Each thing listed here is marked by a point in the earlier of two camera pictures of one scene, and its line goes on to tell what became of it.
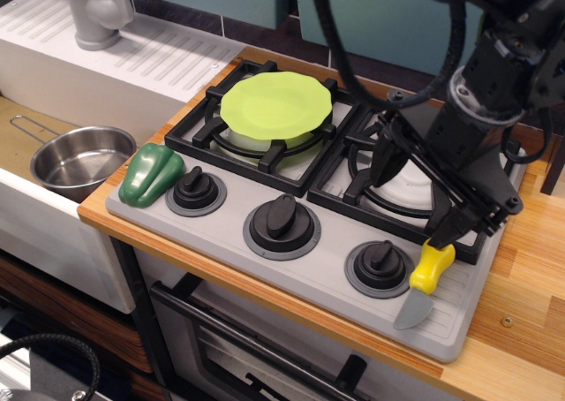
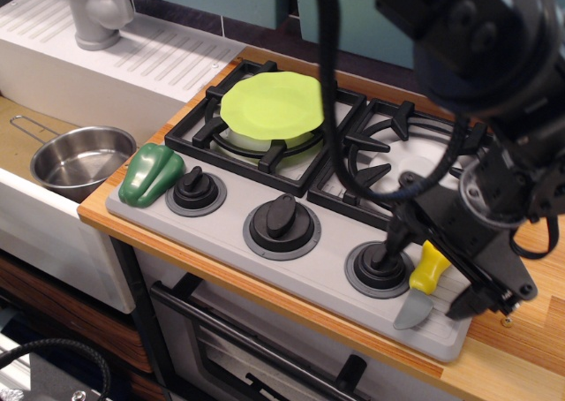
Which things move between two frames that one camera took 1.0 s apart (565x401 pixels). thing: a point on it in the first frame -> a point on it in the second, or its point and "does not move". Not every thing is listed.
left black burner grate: [268, 122] does not move
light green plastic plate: [275, 105] does not move
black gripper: [485, 185] -> [478, 249]
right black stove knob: [380, 269] does not move
